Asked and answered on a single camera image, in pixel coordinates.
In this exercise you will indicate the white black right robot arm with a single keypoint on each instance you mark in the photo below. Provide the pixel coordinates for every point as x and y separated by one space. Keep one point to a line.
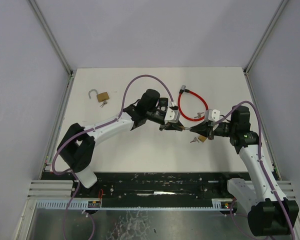
269 211

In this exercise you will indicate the large brass padlock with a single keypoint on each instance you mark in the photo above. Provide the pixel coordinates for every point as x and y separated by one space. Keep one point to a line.
101 97

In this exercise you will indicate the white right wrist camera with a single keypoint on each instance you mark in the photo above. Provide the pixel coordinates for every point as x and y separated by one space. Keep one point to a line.
212 115

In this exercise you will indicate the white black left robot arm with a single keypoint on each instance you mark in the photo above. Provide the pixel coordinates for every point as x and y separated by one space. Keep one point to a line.
78 144

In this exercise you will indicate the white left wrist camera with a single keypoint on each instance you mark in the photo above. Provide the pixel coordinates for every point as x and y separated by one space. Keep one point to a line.
172 115

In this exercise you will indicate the black Kaijing padlock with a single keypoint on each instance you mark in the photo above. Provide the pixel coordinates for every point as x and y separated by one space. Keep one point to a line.
163 103

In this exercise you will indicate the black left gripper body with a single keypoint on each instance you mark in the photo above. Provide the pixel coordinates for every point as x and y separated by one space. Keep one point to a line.
175 126

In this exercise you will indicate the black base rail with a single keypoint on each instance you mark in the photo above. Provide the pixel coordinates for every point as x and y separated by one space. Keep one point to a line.
199 185

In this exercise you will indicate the silver cable lock keys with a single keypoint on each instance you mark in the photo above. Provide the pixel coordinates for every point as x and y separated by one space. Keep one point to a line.
199 115

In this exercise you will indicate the small keys of large padlock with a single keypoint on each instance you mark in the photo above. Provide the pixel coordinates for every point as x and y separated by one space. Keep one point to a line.
103 104

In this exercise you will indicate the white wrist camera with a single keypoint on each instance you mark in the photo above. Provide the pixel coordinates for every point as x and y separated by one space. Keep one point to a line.
212 115
172 115

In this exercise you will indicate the white slotted cable duct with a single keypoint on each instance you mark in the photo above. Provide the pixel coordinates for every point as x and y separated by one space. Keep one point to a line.
137 202

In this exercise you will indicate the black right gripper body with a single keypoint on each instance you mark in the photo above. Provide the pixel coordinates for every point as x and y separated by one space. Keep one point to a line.
210 131

